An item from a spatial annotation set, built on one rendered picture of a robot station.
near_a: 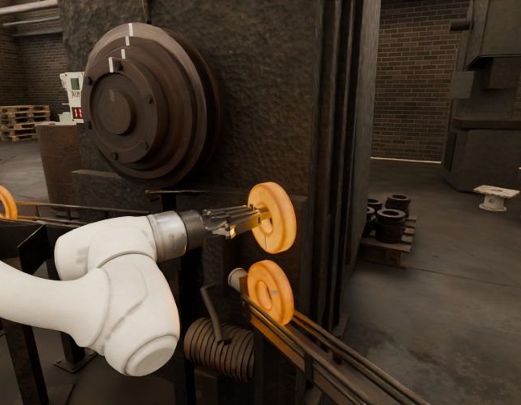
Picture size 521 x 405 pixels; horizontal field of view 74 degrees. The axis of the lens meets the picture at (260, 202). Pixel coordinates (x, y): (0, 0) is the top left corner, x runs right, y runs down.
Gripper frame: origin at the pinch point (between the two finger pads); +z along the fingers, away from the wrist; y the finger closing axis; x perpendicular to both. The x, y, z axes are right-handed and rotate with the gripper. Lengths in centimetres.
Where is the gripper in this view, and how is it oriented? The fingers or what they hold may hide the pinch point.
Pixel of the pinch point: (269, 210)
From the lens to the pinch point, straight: 76.7
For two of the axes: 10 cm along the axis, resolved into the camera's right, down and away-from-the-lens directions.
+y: 5.1, 2.5, -8.2
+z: 8.6, -1.9, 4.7
